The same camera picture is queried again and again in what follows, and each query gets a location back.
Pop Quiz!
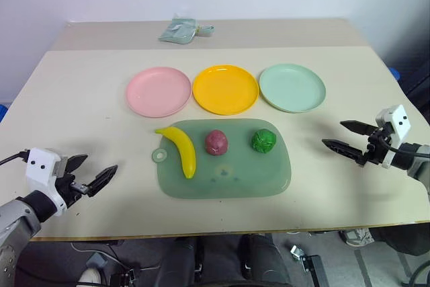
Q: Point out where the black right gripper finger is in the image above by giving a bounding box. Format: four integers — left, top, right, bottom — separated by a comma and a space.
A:
339, 120, 381, 137
321, 138, 368, 167

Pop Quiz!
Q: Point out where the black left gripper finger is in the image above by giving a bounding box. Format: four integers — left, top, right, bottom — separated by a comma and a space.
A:
86, 164, 119, 198
65, 153, 89, 174

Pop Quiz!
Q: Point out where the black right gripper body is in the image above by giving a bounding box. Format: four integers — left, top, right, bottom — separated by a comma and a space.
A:
363, 123, 396, 168

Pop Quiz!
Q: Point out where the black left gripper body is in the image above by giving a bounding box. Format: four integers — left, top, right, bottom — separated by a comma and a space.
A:
54, 171, 92, 209

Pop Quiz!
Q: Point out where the pale green plate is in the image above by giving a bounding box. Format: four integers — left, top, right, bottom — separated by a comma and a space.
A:
258, 63, 327, 114

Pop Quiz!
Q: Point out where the green round vegetable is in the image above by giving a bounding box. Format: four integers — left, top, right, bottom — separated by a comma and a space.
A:
251, 128, 277, 155

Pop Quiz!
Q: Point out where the pink plate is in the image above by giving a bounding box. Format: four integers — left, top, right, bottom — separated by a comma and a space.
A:
126, 66, 193, 119

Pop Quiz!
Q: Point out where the dark red round fruit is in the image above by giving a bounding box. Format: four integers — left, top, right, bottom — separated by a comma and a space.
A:
204, 129, 230, 157

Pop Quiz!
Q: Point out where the yellow plate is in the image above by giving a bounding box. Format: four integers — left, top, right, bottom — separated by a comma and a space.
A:
192, 64, 259, 116

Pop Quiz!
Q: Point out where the small grey box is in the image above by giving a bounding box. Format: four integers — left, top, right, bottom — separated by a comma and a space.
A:
86, 252, 109, 270

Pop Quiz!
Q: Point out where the yellow toy banana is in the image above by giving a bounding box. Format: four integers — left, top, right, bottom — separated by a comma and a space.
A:
155, 126, 197, 180

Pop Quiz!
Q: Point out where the patterned grey shoe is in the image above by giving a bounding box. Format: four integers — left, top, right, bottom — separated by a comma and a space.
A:
338, 227, 376, 248

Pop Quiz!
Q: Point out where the white shoe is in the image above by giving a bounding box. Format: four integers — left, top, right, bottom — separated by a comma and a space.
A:
78, 266, 102, 287

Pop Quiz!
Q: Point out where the dark trouser leg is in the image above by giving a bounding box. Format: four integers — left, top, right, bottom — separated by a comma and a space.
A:
368, 220, 430, 257

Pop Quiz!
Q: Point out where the dark rounded leg shape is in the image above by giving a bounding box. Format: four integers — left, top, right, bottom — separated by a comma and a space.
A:
160, 236, 196, 287
247, 232, 294, 287

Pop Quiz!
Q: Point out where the translucent green cutting board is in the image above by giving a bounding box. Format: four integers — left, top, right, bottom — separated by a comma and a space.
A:
151, 118, 292, 200

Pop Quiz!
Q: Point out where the black metal bar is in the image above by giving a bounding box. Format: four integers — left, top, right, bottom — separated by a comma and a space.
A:
302, 254, 332, 287

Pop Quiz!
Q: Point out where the green plastic-wrapped bundle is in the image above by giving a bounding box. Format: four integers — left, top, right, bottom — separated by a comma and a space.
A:
158, 13, 216, 46

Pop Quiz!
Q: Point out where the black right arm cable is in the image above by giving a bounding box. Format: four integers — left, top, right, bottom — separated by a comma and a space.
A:
386, 145, 430, 159

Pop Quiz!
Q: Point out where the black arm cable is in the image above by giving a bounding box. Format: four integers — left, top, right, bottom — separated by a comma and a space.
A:
0, 151, 30, 167
386, 145, 430, 159

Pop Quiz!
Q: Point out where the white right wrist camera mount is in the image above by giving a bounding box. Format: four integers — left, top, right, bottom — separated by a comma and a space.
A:
374, 104, 413, 169

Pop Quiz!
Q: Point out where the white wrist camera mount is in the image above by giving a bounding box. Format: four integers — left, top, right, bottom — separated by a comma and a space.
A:
374, 104, 413, 169
25, 147, 69, 217

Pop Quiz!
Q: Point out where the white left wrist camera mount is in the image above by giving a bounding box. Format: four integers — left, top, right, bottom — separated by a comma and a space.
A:
25, 147, 69, 217

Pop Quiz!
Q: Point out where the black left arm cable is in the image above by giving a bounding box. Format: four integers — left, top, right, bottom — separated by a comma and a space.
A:
0, 151, 30, 167

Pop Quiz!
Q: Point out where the silver metal bracket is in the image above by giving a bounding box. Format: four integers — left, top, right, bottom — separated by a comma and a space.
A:
290, 244, 310, 261

